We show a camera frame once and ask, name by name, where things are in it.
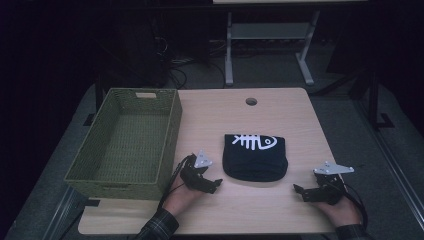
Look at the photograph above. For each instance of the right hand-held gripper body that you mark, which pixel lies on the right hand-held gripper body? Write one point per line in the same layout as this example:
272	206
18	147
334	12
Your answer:
330	186

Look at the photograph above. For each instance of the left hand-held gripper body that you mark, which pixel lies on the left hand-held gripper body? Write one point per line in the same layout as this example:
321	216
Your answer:
196	170

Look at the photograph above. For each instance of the black garment with fishbone print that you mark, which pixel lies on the black garment with fishbone print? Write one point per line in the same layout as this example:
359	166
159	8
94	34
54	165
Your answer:
255	161

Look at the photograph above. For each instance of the green woven basket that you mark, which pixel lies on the green woven basket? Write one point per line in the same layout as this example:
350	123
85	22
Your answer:
133	143

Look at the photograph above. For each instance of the person's right hand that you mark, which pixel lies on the person's right hand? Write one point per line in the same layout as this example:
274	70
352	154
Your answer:
343	211

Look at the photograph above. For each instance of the person's left hand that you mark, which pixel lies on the person's left hand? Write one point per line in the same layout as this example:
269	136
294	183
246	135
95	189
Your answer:
181	200

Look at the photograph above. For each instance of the black metal stand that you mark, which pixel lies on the black metal stand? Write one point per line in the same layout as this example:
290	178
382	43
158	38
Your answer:
373	100

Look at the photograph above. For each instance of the white metal stand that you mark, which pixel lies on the white metal stand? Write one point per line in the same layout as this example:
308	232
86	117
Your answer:
270	40

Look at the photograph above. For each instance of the aluminium floor rail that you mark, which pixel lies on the aluminium floor rail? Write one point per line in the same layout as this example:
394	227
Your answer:
63	213
390	160

